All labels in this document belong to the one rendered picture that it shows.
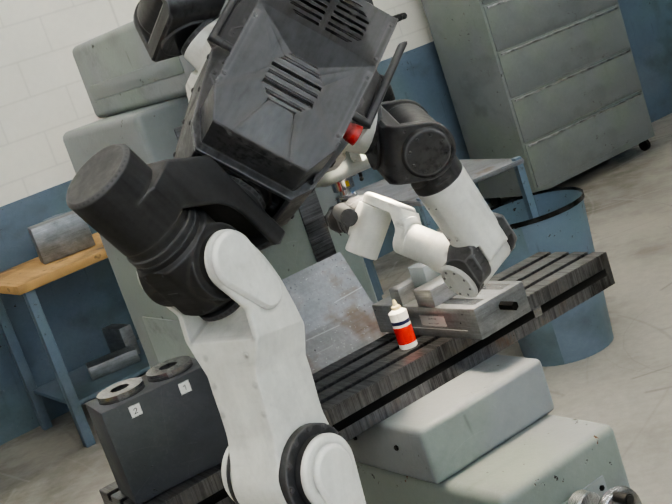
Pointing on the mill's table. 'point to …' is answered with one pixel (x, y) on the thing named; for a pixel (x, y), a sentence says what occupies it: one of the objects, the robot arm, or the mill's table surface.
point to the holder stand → (159, 428)
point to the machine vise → (456, 311)
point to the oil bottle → (402, 327)
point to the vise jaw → (433, 293)
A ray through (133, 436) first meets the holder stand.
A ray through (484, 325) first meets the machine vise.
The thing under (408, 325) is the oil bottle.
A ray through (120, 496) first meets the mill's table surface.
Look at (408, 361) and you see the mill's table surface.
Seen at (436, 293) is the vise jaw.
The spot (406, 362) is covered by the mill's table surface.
